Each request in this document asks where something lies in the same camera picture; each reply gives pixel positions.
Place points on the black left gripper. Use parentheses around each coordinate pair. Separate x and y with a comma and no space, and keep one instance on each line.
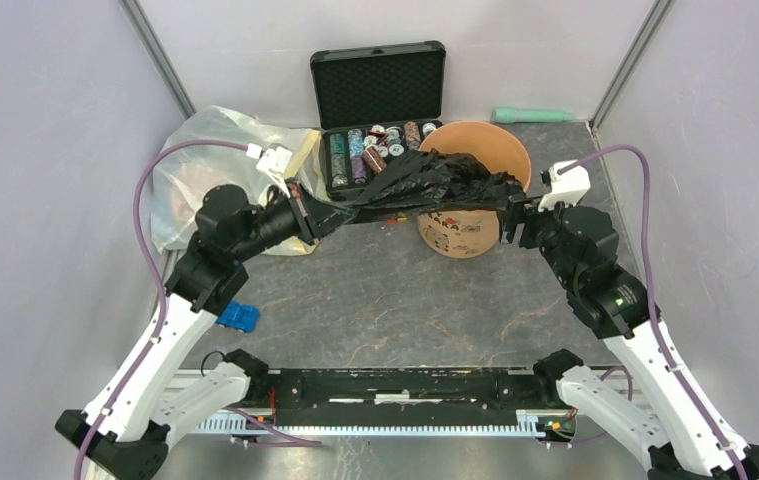
(325,216)

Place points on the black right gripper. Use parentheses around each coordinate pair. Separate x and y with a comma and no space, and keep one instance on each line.
(517,209)

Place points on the orange capybara trash bin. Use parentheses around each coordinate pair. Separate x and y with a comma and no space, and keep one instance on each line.
(466,224)

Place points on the black trash bag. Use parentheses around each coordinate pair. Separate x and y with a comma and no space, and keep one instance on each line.
(418,183)

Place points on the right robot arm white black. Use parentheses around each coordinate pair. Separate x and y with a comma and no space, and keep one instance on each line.
(631,344)

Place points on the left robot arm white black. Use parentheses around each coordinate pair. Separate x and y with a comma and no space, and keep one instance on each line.
(180,318)

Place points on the black poker chip case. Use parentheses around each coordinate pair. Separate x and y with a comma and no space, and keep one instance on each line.
(365,89)

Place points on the blue small object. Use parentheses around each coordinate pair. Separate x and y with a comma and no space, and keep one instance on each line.
(239,317)

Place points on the translucent yellowish plastic bag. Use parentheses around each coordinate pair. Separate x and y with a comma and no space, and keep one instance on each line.
(182,179)

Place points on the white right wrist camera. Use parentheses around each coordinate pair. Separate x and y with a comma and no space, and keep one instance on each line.
(567,184)

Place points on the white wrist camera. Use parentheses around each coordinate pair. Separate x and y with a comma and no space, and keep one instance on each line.
(272,162)
(567,184)

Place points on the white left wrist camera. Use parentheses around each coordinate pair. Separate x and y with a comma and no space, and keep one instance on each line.
(272,162)

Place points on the mint green handle tool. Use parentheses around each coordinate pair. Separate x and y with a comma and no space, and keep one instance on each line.
(511,115)

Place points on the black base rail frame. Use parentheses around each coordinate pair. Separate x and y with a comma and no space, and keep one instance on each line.
(304,404)

